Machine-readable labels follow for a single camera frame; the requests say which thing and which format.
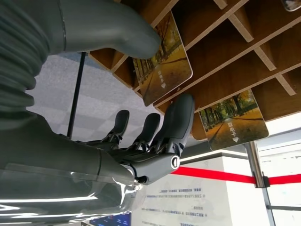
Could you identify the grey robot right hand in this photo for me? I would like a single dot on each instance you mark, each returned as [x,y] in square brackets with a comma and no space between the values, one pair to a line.
[59,156]

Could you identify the wooden slotted card holder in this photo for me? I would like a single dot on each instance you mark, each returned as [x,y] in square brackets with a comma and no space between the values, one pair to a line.
[223,56]

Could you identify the black floor stand with pole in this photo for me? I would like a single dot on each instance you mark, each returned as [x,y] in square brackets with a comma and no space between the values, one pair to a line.
[75,96]

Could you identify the blue display screen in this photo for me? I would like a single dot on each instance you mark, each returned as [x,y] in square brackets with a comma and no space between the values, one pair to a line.
[112,221]

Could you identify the white information sign board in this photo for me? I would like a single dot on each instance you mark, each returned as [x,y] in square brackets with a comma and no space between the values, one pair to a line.
[200,202]

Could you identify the red barrier belt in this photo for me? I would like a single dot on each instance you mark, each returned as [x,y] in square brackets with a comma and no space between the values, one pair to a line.
[284,179]
[211,174]

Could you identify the chrome stanchion post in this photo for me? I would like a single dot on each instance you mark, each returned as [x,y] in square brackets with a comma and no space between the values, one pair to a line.
[255,162]

